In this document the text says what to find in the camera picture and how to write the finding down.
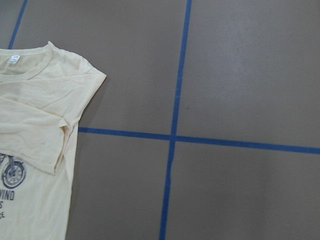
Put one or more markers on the cream long-sleeve printed shirt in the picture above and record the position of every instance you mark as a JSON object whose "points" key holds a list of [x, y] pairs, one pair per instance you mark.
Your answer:
{"points": [[43, 94]]}

